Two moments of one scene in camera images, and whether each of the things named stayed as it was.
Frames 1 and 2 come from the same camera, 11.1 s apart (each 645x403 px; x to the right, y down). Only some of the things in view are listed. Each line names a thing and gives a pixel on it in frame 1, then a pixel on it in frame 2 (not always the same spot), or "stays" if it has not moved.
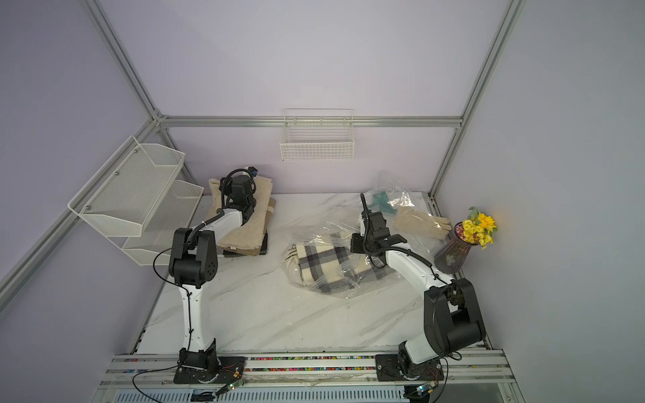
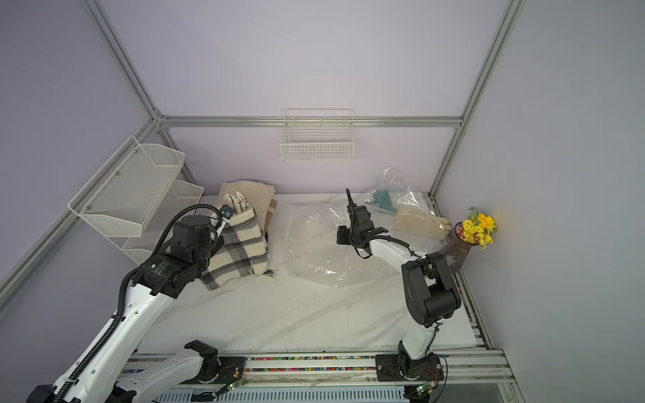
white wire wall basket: (317, 134) stays
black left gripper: (226, 186) -> (217, 245)
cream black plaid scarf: (328, 264) -> (244, 250)
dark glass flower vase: (452, 257) stays
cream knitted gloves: (414, 220) stays
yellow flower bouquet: (478, 228) stays
